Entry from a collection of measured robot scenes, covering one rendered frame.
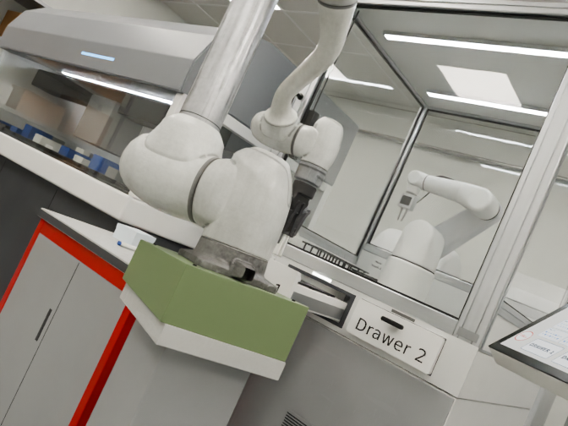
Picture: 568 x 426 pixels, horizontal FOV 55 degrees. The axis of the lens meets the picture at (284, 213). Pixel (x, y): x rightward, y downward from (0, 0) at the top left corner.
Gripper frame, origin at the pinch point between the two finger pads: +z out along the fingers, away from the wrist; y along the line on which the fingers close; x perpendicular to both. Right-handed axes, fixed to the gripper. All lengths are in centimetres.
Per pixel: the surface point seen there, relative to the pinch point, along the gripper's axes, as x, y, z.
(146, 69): 103, -1, -45
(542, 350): -79, -5, -2
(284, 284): -15.7, -10.8, 9.2
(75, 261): 39, -36, 29
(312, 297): -16.3, 3.3, 10.1
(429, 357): -48, 21, 12
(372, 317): -27.3, 21.2, 8.9
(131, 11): 420, 153, -153
